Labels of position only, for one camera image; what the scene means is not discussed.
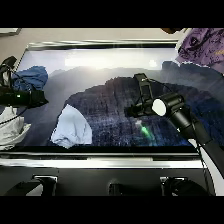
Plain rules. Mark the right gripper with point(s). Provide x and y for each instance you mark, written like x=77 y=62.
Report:
x=139 y=110

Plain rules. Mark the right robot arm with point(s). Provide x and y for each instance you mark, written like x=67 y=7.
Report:
x=181 y=116

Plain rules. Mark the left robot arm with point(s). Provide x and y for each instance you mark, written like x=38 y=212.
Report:
x=23 y=98

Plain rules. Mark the light blue garment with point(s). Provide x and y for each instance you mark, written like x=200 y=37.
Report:
x=72 y=128

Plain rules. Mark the purple patterned garment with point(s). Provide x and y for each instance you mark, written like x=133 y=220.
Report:
x=203 y=46

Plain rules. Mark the white garment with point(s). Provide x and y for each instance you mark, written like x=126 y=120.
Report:
x=10 y=131

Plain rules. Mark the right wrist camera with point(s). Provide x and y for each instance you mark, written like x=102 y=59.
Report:
x=145 y=87

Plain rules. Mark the silver frame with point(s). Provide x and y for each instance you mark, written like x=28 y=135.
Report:
x=100 y=163

